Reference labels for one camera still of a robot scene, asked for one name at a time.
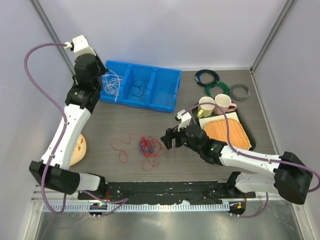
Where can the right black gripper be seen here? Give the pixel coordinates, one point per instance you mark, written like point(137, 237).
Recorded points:
point(171, 133)

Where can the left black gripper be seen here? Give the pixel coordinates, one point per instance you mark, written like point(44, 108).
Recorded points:
point(103, 69)

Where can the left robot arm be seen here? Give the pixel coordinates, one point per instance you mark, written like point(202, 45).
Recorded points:
point(52, 171)

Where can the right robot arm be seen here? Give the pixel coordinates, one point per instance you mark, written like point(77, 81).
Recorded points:
point(285, 174)

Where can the black tray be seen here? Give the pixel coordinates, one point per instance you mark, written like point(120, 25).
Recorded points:
point(242, 120)

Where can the yellow mug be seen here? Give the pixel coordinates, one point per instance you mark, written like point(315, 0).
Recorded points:
point(205, 108)

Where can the orange woven basket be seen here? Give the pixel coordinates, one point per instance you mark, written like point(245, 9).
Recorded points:
point(217, 130)

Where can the blue three-compartment bin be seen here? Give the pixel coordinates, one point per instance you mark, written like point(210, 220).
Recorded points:
point(141, 86)

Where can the pink mug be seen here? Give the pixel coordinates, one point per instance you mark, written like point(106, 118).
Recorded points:
point(225, 103)

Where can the beige painted plate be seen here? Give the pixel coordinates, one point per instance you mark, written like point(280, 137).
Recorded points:
point(79, 151)

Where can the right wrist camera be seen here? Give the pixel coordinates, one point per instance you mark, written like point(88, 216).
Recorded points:
point(184, 118)

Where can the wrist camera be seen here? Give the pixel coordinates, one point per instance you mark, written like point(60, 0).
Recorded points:
point(79, 46)
point(184, 118)

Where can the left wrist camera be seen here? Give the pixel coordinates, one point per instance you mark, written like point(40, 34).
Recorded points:
point(79, 46)

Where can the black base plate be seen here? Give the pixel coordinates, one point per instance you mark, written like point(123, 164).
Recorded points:
point(172, 192)

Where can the slotted cable duct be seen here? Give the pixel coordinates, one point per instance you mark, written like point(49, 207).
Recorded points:
point(185, 206)

